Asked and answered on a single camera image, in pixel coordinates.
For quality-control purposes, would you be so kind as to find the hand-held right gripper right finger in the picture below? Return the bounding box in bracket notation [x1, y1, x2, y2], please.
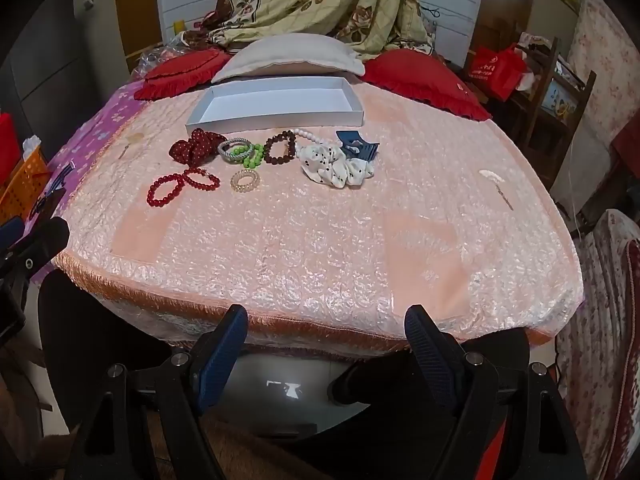
[406, 304, 589, 480]

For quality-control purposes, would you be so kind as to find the red shopping bag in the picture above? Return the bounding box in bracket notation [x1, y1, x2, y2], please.
[465, 44, 528, 102]

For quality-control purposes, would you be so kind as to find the red polka dot scrunchie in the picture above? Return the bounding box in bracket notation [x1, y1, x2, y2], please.
[169, 129, 227, 168]

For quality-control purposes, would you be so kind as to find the red ruffled pillow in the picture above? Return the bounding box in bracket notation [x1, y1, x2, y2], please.
[361, 49, 493, 122]
[132, 47, 232, 102]

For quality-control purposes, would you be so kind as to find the blue hair claw clip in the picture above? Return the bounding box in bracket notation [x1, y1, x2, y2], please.
[335, 130, 381, 163]

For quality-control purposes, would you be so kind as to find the orange plastic basket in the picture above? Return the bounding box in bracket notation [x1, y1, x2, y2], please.
[0, 150, 53, 226]

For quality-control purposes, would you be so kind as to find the clear plastic bag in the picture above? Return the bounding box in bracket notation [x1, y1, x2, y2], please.
[131, 42, 186, 81]

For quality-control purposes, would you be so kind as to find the purple floral sheet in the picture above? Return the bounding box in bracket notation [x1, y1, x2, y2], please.
[30, 82, 146, 281]

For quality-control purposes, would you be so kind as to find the grey cabinet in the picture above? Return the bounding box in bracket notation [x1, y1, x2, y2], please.
[10, 0, 131, 136]

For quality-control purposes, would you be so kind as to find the green bead bracelet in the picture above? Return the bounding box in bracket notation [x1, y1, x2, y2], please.
[240, 143, 266, 170]

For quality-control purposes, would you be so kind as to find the pink quilted bedspread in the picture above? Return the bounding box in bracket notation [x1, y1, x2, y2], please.
[52, 77, 586, 361]

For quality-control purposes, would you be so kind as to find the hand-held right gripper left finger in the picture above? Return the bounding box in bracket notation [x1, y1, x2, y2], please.
[65, 304, 251, 480]

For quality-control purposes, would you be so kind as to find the large red bead bracelet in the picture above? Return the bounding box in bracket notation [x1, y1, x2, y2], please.
[146, 172, 188, 208]

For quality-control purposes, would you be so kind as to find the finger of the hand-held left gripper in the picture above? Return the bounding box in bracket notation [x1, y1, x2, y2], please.
[0, 216, 71, 281]
[0, 216, 26, 249]

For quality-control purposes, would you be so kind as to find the white cardboard box tray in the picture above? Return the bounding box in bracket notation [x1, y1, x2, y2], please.
[186, 76, 365, 133]

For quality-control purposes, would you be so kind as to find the white polka dot scrunchie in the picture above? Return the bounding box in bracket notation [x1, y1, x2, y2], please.
[298, 141, 376, 190]

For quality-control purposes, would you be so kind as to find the cream pearl bracelet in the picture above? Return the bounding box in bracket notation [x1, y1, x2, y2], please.
[230, 169, 261, 192]

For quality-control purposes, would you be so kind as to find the beige pillow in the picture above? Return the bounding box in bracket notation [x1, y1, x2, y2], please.
[210, 35, 366, 85]

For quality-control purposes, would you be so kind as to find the grey bead bracelet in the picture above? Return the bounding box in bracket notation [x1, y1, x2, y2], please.
[217, 138, 255, 165]

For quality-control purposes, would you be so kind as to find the white pearl bracelet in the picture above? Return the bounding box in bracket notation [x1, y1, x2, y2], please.
[292, 128, 346, 153]

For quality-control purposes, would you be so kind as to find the floral sofa cover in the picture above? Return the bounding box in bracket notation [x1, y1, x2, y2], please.
[555, 207, 640, 480]

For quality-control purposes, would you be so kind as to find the brown bead bracelet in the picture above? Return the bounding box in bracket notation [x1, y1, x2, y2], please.
[263, 130, 297, 166]

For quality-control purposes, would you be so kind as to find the small red bead bracelet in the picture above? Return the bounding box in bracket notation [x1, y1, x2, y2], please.
[182, 166, 221, 192]

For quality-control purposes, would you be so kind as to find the floral checked quilt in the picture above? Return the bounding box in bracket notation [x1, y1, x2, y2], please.
[177, 0, 436, 58]

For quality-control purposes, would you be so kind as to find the red box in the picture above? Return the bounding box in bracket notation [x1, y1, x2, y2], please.
[0, 112, 16, 186]

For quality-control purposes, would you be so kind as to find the dark wooden shelf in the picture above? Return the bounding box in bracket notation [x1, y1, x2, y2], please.
[500, 35, 598, 191]

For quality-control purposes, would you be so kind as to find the brown wooden door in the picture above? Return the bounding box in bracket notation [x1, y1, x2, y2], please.
[115, 0, 163, 61]

